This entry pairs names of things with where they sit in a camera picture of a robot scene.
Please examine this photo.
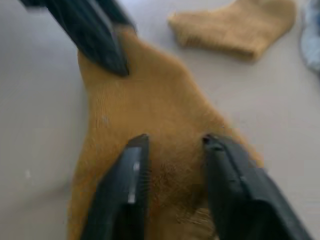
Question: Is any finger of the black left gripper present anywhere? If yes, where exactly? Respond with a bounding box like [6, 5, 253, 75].
[19, 0, 130, 77]
[99, 0, 137, 27]

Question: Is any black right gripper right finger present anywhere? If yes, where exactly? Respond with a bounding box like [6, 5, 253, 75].
[202, 134, 315, 240]

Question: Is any mustard yellow sock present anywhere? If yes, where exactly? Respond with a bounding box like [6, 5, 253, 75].
[67, 26, 265, 240]
[167, 0, 298, 61]

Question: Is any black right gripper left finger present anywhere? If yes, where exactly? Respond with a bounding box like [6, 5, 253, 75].
[81, 134, 151, 240]

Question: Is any light blue sock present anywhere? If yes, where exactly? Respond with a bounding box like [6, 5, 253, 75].
[299, 0, 320, 74]

